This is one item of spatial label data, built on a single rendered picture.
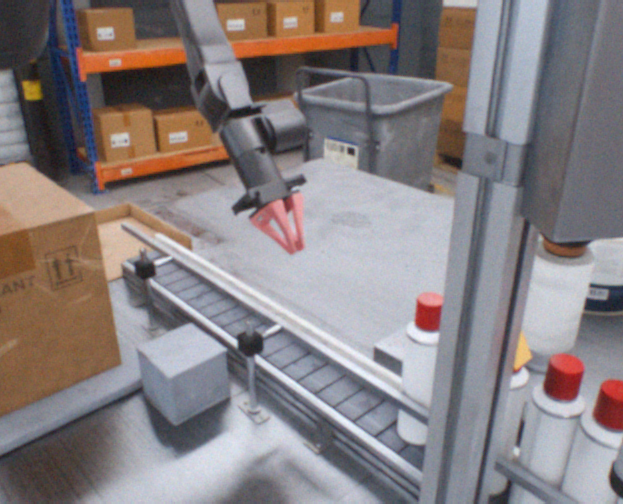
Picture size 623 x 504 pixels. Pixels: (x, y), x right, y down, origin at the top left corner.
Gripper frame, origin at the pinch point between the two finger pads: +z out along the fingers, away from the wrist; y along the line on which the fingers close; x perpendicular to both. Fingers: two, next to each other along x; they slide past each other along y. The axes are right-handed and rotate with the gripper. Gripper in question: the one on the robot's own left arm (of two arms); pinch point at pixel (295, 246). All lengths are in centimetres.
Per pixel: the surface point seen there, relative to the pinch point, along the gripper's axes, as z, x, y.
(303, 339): 12.2, 2.1, -4.3
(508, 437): 31.0, -21.2, -1.3
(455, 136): -58, 192, 315
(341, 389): 21.2, 4.2, -1.0
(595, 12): 2, -56, -18
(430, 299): 14.1, -19.0, 0.0
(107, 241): -27, 68, 0
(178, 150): -140, 300, 163
